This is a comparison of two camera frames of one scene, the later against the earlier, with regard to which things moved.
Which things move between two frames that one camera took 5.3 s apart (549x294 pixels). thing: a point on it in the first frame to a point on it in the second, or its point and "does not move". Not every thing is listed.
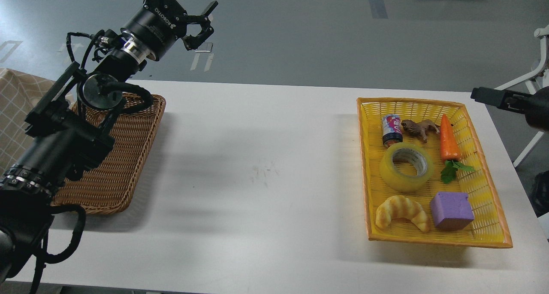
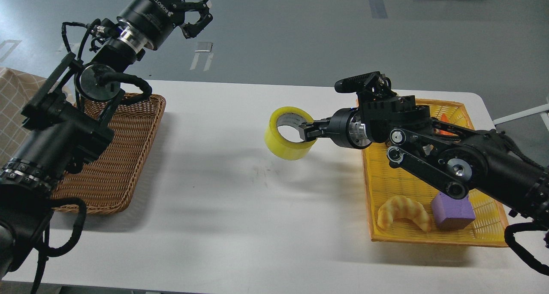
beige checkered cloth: (19, 92) does not move
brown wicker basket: (109, 187) does not move
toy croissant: (400, 207) does not move
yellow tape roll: (413, 153) to (289, 116)
